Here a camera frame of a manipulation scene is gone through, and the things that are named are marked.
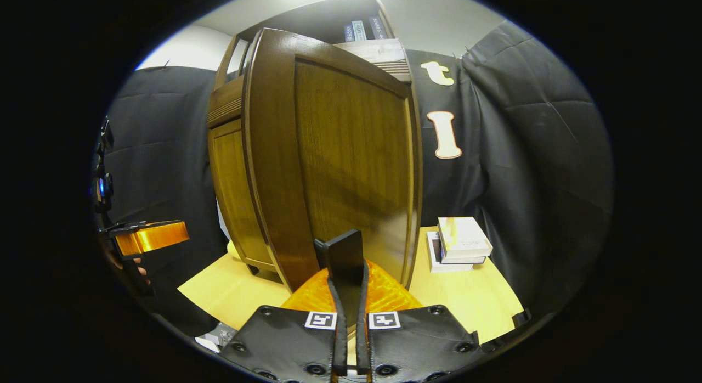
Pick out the black backdrop cloth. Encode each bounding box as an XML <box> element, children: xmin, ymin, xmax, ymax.
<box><xmin>101</xmin><ymin>20</ymin><xmax>614</xmax><ymax>340</ymax></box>

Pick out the white book with dark cover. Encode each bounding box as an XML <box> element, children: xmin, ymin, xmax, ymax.
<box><xmin>427</xmin><ymin>231</ymin><xmax>475</xmax><ymax>273</ymax></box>

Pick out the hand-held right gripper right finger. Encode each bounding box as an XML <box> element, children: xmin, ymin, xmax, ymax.
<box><xmin>351</xmin><ymin>260</ymin><xmax>486</xmax><ymax>383</ymax></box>

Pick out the wooden shoe cabinet door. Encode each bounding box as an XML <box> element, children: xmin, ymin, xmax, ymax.
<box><xmin>208</xmin><ymin>119</ymin><xmax>278</xmax><ymax>274</ymax></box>
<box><xmin>241</xmin><ymin>27</ymin><xmax>423</xmax><ymax>329</ymax></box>

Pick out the small grey white object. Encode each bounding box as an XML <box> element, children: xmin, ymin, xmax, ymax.
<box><xmin>195</xmin><ymin>323</ymin><xmax>237</xmax><ymax>353</ymax></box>

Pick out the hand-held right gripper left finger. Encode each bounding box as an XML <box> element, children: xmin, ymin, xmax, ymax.
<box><xmin>219</xmin><ymin>260</ymin><xmax>349</xmax><ymax>383</ymax></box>

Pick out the wooden double-door shoe cabinet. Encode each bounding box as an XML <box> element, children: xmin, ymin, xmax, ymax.
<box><xmin>207</xmin><ymin>0</ymin><xmax>423</xmax><ymax>293</ymax></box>

